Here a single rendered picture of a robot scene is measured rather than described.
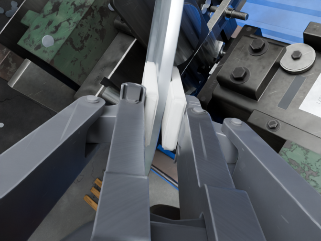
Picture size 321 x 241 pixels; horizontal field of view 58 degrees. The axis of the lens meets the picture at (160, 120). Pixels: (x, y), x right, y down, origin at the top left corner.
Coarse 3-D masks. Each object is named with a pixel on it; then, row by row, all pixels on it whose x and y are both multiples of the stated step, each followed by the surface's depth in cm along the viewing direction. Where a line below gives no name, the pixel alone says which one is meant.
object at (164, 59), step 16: (160, 0) 32; (176, 0) 17; (160, 16) 23; (176, 16) 17; (160, 32) 20; (176, 32) 17; (160, 48) 18; (160, 64) 17; (160, 80) 17; (160, 96) 18; (160, 112) 18
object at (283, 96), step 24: (240, 48) 52; (264, 48) 50; (288, 48) 50; (312, 48) 48; (240, 72) 49; (264, 72) 48; (288, 72) 49; (312, 72) 48; (216, 96) 54; (240, 96) 52; (264, 96) 50; (288, 96) 48; (312, 96) 46; (288, 120) 47; (312, 120) 45
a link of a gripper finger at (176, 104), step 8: (176, 72) 19; (176, 80) 18; (176, 88) 16; (168, 96) 17; (176, 96) 15; (184, 96) 16; (168, 104) 16; (176, 104) 15; (184, 104) 15; (168, 112) 15; (176, 112) 15; (168, 120) 15; (176, 120) 15; (168, 128) 15; (176, 128) 15; (168, 136) 15; (176, 136) 15; (168, 144) 16; (176, 144) 16
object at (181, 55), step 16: (112, 0) 44; (128, 0) 46; (144, 0) 48; (192, 0) 57; (128, 16) 47; (144, 16) 50; (192, 16) 58; (128, 32) 59; (144, 32) 51; (192, 32) 60; (208, 32) 65; (144, 48) 63; (176, 48) 58; (192, 48) 62; (176, 64) 61
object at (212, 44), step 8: (208, 40) 66; (216, 40) 68; (200, 48) 65; (208, 48) 68; (200, 56) 67; (208, 56) 69; (192, 64) 66; (200, 64) 70; (208, 64) 70; (184, 72) 65; (192, 72) 67; (208, 72) 72; (184, 80) 66; (192, 80) 68; (200, 80) 71; (184, 88) 67
